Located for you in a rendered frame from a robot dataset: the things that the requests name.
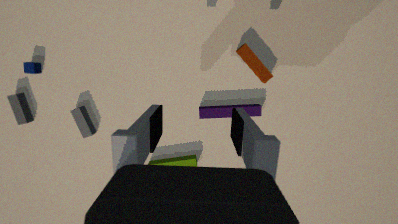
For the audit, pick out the small blue block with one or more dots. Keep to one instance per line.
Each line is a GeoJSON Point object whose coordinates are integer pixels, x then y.
{"type": "Point", "coordinates": [32, 67]}

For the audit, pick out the grey rectangular block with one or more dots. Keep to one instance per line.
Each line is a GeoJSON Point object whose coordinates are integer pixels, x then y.
{"type": "Point", "coordinates": [83, 121]}
{"type": "Point", "coordinates": [20, 108]}

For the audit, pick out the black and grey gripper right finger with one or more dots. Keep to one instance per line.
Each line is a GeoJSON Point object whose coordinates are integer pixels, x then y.
{"type": "Point", "coordinates": [258, 151]}

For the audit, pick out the lime green rod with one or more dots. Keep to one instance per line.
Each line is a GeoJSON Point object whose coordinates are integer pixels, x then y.
{"type": "Point", "coordinates": [189, 160]}

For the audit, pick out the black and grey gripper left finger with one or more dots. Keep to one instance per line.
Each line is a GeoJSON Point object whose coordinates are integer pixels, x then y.
{"type": "Point", "coordinates": [132, 146]}

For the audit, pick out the orange rod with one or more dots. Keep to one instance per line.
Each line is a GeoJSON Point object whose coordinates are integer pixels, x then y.
{"type": "Point", "coordinates": [254, 63]}

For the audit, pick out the purple rod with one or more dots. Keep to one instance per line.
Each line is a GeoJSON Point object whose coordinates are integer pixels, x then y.
{"type": "Point", "coordinates": [226, 111]}

